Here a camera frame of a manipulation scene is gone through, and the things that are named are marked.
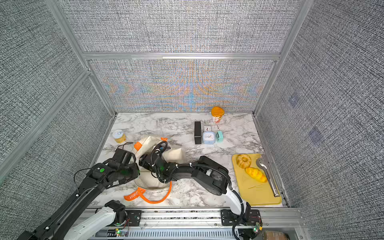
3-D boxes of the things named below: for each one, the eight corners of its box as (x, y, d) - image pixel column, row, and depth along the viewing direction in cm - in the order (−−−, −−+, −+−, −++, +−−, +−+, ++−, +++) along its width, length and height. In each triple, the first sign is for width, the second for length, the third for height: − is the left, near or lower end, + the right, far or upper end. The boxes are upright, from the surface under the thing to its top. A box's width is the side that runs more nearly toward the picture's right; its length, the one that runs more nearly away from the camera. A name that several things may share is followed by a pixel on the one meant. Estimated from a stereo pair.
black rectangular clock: (194, 144, 103) (195, 137, 96) (194, 128, 112) (194, 121, 105) (201, 144, 103) (201, 137, 96) (200, 128, 112) (200, 121, 105)
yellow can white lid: (113, 143, 103) (110, 138, 99) (117, 134, 108) (113, 129, 103) (124, 143, 103) (121, 138, 99) (127, 134, 108) (124, 129, 103)
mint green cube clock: (216, 142, 105) (217, 137, 100) (215, 135, 108) (217, 130, 103) (222, 142, 105) (223, 137, 100) (221, 135, 108) (222, 130, 103)
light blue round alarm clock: (203, 144, 104) (203, 141, 101) (202, 134, 109) (202, 131, 107) (215, 144, 104) (216, 141, 101) (214, 134, 109) (214, 131, 107)
